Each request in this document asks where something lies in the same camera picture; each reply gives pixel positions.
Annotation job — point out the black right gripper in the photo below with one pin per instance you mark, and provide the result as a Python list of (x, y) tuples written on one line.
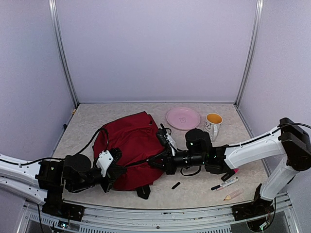
[(167, 165)]

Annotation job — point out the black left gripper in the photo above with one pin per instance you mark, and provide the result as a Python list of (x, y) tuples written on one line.
[(111, 176)]

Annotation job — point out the red student backpack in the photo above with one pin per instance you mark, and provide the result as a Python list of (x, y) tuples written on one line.
[(135, 136)]

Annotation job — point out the pink highlighter black cap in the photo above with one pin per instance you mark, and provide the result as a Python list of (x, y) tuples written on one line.
[(229, 174)]

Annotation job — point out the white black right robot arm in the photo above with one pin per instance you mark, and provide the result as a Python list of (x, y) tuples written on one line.
[(288, 139)]

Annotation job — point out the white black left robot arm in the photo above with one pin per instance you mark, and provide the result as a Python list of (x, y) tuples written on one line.
[(44, 180)]

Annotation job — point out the small black cap piece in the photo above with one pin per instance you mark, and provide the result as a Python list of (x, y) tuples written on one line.
[(176, 185)]

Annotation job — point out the pink plastic plate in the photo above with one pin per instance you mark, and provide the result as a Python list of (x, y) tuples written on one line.
[(183, 118)]

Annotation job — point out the blue capped marker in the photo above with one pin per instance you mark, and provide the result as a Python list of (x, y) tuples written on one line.
[(216, 187)]

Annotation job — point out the white pen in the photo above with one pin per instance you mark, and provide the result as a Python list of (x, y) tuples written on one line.
[(227, 184)]

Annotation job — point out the patterned mug orange inside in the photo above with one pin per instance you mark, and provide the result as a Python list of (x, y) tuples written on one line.
[(213, 122)]

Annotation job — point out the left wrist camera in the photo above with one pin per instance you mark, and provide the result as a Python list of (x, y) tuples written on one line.
[(116, 154)]

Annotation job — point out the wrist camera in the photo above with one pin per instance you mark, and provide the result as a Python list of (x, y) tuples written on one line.
[(164, 136), (116, 154)]

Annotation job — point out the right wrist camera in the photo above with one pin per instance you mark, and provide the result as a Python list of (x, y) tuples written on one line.
[(164, 136)]

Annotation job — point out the aluminium front rail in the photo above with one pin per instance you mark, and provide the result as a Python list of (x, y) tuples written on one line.
[(100, 219)]

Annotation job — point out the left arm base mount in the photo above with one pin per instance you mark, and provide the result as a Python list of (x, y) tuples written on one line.
[(64, 210)]

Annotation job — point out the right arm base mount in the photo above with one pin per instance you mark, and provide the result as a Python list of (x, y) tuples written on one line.
[(248, 210)]

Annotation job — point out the left aluminium corner post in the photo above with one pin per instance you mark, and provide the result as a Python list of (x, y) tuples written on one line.
[(61, 51)]

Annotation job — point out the aluminium corner post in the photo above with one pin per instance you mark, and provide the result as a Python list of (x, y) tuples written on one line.
[(251, 51), (61, 51)]

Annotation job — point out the right aluminium corner post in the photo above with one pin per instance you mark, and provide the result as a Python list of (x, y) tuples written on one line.
[(251, 51)]

